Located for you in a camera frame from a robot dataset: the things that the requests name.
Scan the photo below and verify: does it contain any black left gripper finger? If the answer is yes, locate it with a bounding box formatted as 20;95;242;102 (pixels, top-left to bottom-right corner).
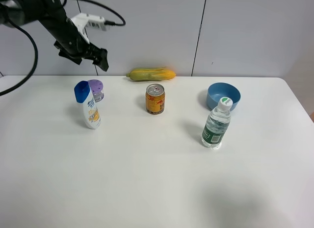
58;50;82;65

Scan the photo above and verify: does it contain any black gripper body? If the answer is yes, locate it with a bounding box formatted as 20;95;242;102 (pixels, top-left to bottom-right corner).
53;29;92;59

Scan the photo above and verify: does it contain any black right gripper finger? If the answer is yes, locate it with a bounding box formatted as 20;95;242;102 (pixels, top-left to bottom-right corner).
92;48;109;72

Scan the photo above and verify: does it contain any purple air freshener jar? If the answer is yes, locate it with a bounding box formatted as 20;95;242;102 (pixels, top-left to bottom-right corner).
88;79;105;102

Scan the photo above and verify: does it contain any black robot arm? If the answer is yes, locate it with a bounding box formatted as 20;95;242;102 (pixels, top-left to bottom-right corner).
0;0;109;71

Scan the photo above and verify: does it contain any white blue shampoo bottle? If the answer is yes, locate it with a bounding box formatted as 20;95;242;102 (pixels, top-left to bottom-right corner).
74;80;101;129

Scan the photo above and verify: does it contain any yellow corn cob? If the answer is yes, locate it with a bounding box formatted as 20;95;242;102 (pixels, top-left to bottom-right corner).
126;68;176;81

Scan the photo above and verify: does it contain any orange drink can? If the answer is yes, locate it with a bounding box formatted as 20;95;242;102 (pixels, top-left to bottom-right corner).
145;83;165;115

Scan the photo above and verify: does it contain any blue plastic bowl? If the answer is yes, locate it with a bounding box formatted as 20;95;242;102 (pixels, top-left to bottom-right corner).
207;82;241;111

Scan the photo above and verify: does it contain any clear water bottle green label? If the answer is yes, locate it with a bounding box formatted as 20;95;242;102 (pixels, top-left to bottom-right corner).
201;97;233;150

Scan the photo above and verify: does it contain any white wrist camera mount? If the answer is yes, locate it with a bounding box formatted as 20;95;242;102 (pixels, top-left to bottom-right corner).
70;13;108;44

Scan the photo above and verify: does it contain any black cable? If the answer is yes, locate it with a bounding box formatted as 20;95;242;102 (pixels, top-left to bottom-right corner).
0;0;126;96

